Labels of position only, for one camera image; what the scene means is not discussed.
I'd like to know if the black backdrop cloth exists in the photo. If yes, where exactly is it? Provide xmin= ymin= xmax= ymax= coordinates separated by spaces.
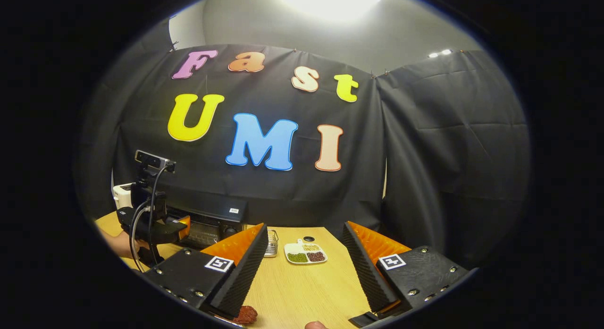
xmin=75 ymin=20 xmax=531 ymax=268

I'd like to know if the large ceiling light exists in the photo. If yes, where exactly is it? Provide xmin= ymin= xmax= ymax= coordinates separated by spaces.
xmin=269 ymin=0 xmax=380 ymax=23

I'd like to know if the white toaster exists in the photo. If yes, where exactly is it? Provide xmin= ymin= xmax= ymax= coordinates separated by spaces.
xmin=112 ymin=183 xmax=135 ymax=210

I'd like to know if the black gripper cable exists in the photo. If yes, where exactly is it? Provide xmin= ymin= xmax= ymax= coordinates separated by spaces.
xmin=129 ymin=163 xmax=171 ymax=273

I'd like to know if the red-brown glazed meat piece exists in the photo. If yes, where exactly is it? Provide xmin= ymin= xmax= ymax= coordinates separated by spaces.
xmin=231 ymin=305 xmax=259 ymax=325

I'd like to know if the black electric oven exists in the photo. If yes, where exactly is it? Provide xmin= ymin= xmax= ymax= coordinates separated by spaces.
xmin=165 ymin=190 xmax=249 ymax=250

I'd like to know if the white divided dish of beans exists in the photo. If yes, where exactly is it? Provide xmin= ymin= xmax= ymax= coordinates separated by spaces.
xmin=284 ymin=239 xmax=328 ymax=265

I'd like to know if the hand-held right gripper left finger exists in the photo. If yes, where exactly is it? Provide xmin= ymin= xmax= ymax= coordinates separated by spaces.
xmin=142 ymin=223 xmax=269 ymax=320

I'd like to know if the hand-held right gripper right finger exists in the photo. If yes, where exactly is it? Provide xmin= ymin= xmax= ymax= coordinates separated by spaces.
xmin=342 ymin=221 xmax=470 ymax=328

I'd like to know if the metal wire holder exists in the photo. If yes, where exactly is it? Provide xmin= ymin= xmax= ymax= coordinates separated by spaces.
xmin=264 ymin=229 xmax=279 ymax=258

